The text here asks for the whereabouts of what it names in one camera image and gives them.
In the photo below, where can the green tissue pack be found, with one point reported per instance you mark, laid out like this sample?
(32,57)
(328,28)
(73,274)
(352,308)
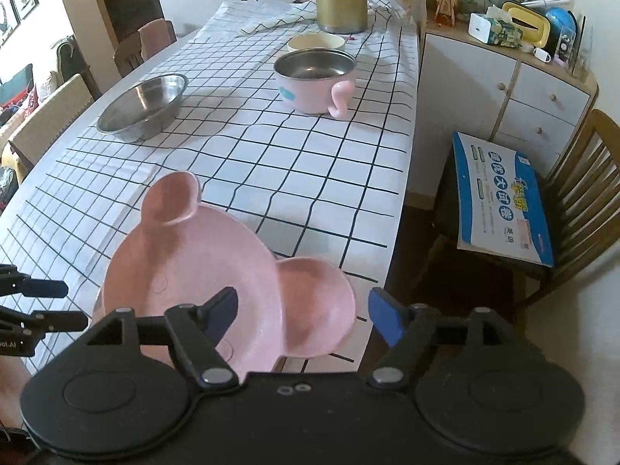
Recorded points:
(506,31)

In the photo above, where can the person's left forearm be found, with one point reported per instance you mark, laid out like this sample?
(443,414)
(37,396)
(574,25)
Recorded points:
(12,392)

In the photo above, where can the white wooden cabinet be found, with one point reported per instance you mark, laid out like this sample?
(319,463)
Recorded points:
(465,87)

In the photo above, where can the beige upholstered chair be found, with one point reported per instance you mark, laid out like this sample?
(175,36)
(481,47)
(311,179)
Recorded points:
(48,121)

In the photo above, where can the dark wooden chair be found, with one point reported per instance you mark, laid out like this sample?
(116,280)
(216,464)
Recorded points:
(128,58)

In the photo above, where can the stainless steel bowl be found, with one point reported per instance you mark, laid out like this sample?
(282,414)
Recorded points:
(140,106)

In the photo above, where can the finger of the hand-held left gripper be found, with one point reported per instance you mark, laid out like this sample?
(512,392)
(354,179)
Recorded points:
(58,322)
(43,288)

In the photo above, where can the yellow tissue box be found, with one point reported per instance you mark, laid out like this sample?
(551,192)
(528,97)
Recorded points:
(533,24)

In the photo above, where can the blue printed booklet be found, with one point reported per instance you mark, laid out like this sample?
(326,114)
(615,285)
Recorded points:
(499,193)

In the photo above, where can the white checkered tablecloth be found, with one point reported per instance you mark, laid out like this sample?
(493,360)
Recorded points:
(300,164)

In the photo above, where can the pink bear-shaped plate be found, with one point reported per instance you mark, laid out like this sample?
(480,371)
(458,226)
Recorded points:
(193,261)

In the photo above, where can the cream bowl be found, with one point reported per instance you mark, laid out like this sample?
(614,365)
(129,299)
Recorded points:
(315,42)

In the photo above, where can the pink pot with steel liner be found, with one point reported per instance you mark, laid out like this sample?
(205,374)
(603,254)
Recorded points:
(310,92)

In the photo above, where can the blue globe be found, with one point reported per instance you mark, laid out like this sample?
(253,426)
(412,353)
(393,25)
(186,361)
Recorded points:
(562,26)

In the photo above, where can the white power adapter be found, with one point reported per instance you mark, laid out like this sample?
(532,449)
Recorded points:
(542,54)

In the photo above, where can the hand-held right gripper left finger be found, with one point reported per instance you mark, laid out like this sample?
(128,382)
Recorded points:
(223,310)

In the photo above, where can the brown wooden slatted chair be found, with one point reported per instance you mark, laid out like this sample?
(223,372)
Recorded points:
(581,189)

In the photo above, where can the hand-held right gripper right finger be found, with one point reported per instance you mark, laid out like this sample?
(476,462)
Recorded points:
(387,319)

